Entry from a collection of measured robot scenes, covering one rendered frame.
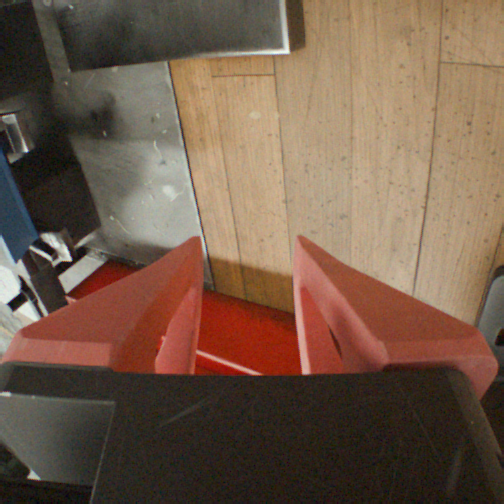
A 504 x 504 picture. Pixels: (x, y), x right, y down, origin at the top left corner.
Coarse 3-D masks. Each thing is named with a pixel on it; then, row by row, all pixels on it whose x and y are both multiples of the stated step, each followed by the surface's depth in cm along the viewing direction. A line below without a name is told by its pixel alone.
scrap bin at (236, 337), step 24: (120, 264) 38; (72, 288) 35; (96, 288) 35; (216, 312) 30; (240, 312) 30; (264, 312) 30; (288, 312) 30; (216, 336) 28; (240, 336) 28; (264, 336) 28; (288, 336) 28; (216, 360) 27; (240, 360) 26; (264, 360) 26; (288, 360) 26
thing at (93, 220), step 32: (0, 32) 23; (32, 32) 25; (0, 64) 24; (32, 64) 26; (0, 96) 25; (32, 160) 35; (32, 192) 29; (64, 192) 31; (64, 224) 32; (96, 224) 35; (32, 256) 30
